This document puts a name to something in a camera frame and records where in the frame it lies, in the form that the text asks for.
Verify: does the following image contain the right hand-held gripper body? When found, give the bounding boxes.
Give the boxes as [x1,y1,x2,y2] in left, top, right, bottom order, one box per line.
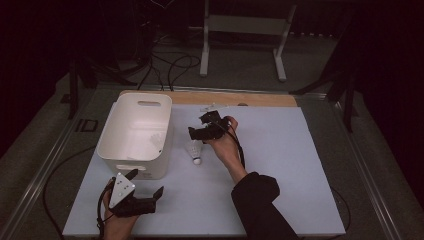
[198,102,233,141]

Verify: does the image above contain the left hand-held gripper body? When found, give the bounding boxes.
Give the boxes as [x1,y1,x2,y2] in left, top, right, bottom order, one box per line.
[108,171,158,219]

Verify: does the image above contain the white shuttlecock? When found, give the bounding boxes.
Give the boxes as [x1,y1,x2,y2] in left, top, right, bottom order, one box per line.
[149,132,167,153]
[185,139,204,166]

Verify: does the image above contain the white plastic bin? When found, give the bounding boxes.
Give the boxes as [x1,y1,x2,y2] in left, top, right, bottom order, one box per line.
[95,92,174,181]

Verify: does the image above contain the person's right hand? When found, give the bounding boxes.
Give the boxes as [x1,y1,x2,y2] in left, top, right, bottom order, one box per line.
[204,115,250,184]

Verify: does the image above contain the person's left hand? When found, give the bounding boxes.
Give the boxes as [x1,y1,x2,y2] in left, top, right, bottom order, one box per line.
[101,190,141,240]

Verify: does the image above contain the white table mat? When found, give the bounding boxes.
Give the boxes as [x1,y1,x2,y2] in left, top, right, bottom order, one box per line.
[62,101,347,238]

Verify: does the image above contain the black metal stand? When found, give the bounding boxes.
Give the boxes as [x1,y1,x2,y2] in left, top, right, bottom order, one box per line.
[68,56,138,121]
[289,66,360,133]

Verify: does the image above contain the white metal stand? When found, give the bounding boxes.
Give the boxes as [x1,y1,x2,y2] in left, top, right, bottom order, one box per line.
[199,0,298,83]

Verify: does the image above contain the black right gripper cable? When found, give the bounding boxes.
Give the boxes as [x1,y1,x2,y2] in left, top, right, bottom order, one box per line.
[211,120,247,169]

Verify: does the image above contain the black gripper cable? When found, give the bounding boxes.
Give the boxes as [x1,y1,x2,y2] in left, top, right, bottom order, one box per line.
[95,179,117,240]
[211,120,247,169]

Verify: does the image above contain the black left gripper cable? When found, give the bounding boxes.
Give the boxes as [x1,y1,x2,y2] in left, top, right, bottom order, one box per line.
[95,179,117,240]

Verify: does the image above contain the black floor cables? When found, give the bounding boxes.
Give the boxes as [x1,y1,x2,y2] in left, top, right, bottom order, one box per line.
[136,33,203,92]

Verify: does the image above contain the black floor cable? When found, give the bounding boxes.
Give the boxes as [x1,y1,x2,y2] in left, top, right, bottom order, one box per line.
[42,144,98,240]
[329,186,352,233]

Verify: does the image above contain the metal floor rail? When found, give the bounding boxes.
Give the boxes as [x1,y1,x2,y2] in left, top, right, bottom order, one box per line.
[328,94,406,240]
[0,87,101,240]

